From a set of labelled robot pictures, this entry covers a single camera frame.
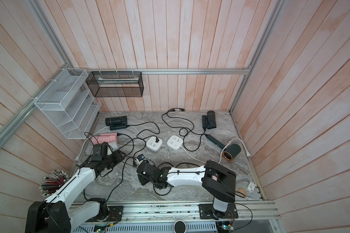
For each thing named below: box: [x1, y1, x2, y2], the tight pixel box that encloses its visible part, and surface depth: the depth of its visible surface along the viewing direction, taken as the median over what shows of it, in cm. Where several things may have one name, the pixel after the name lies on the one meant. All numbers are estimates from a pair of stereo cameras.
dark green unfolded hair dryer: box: [204, 133, 242, 162], surface depth 95 cm
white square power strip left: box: [145, 136, 163, 152], surface depth 100 cm
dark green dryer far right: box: [201, 110, 217, 132], surface depth 113 cm
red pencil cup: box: [38, 168, 70, 197], surface depth 70 cm
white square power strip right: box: [166, 134, 184, 151], surface depth 100 cm
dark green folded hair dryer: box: [105, 115, 131, 131], surface depth 110 cm
